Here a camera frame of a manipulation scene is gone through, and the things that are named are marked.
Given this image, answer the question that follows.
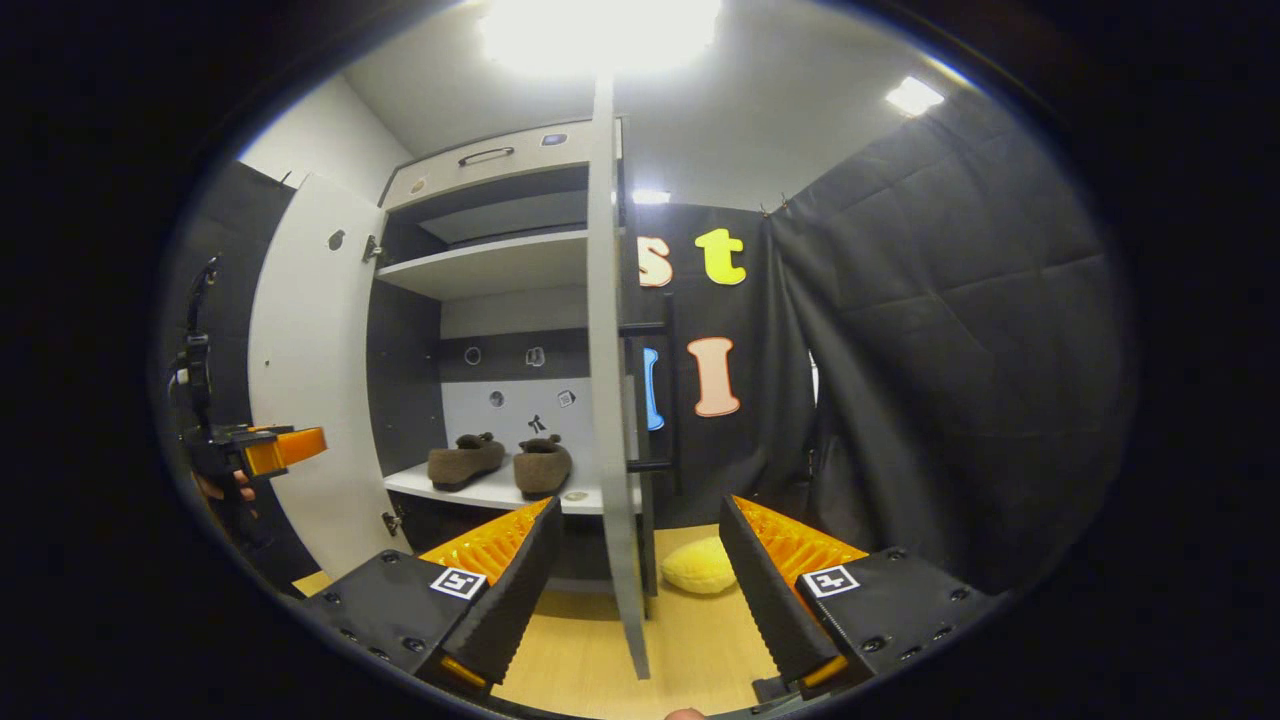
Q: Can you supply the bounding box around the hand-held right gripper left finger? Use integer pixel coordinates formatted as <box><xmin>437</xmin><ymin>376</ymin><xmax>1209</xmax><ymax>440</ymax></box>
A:
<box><xmin>298</xmin><ymin>495</ymin><xmax>564</xmax><ymax>699</ymax></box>

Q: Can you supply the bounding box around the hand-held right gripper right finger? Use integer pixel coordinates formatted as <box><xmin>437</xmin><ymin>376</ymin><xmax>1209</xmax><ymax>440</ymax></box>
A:
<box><xmin>718</xmin><ymin>493</ymin><xmax>1001</xmax><ymax>693</ymax></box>

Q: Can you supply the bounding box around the white cabinet door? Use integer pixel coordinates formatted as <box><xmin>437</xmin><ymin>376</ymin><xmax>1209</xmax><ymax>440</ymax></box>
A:
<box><xmin>585</xmin><ymin>75</ymin><xmax>683</xmax><ymax>683</ymax></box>
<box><xmin>248</xmin><ymin>175</ymin><xmax>413</xmax><ymax>583</ymax></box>

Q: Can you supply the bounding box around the brown fuzzy shoe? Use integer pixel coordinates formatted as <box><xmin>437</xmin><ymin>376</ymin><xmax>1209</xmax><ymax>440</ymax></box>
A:
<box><xmin>513</xmin><ymin>434</ymin><xmax>574</xmax><ymax>501</ymax></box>
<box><xmin>427</xmin><ymin>432</ymin><xmax>507</xmax><ymax>493</ymax></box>

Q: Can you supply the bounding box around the white shoe cabinet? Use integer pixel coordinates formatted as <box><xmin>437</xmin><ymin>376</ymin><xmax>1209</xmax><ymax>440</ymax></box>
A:
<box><xmin>365</xmin><ymin>118</ymin><xmax>646</xmax><ymax>601</ymax></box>

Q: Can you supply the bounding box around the yellow plush cushion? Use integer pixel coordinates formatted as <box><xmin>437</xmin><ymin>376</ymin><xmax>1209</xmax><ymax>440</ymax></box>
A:
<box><xmin>660</xmin><ymin>537</ymin><xmax>739</xmax><ymax>597</ymax></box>

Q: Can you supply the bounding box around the black backdrop cloth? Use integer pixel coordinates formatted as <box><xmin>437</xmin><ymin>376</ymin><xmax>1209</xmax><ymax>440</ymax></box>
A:
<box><xmin>155</xmin><ymin>160</ymin><xmax>331</xmax><ymax>596</ymax></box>
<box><xmin>618</xmin><ymin>85</ymin><xmax>1139</xmax><ymax>599</ymax></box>

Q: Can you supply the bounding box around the large ceiling light panel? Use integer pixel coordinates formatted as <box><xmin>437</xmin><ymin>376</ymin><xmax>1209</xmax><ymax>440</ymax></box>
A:
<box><xmin>478</xmin><ymin>0</ymin><xmax>723</xmax><ymax>79</ymax></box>

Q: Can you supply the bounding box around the small ceiling light panel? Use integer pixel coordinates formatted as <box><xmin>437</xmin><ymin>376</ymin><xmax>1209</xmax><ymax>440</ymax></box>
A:
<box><xmin>884</xmin><ymin>75</ymin><xmax>947</xmax><ymax>119</ymax></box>

